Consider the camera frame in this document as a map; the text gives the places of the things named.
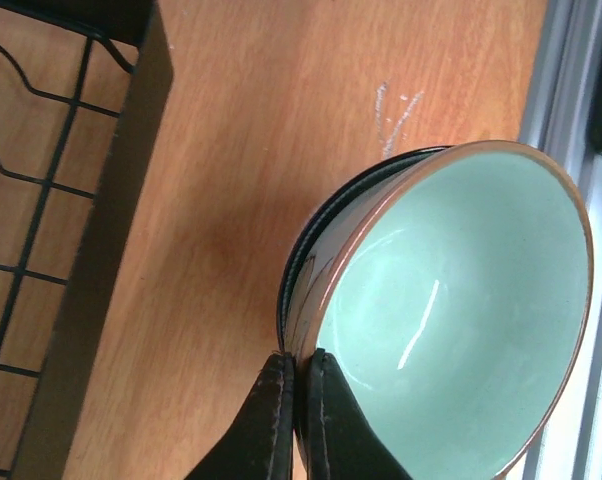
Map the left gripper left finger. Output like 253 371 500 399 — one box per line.
187 353 294 480

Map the black wire dish rack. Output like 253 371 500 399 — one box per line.
0 1 173 479

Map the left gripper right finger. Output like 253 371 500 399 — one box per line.
300 349 410 480

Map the aluminium front rail frame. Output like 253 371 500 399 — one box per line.
512 1 602 479

